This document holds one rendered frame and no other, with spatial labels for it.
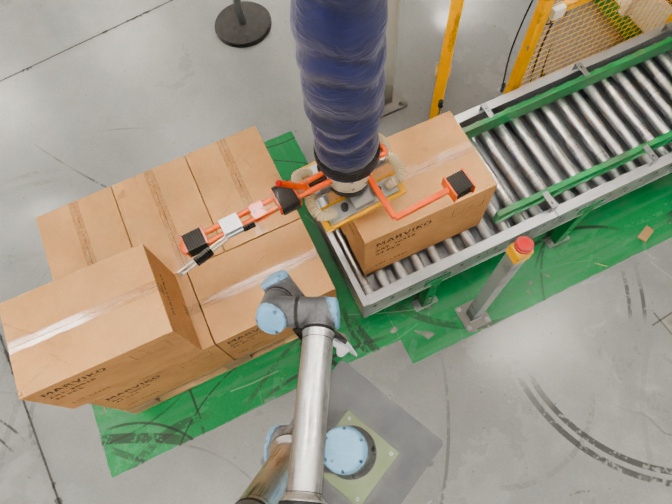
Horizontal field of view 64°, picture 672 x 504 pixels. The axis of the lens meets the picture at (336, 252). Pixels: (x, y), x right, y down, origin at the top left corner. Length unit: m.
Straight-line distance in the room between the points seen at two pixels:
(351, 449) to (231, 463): 1.23
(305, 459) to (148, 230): 1.71
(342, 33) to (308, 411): 0.90
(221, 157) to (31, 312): 1.15
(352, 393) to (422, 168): 0.95
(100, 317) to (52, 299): 0.22
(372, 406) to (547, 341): 1.28
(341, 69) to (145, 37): 3.03
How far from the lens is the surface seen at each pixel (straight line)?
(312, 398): 1.41
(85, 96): 4.14
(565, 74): 3.16
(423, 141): 2.35
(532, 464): 3.03
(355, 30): 1.29
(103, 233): 2.89
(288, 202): 1.90
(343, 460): 1.87
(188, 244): 1.91
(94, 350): 2.25
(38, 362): 2.35
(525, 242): 2.11
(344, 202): 1.99
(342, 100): 1.46
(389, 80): 3.43
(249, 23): 4.11
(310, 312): 1.50
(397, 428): 2.18
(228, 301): 2.55
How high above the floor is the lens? 2.92
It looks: 69 degrees down
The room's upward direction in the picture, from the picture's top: 8 degrees counter-clockwise
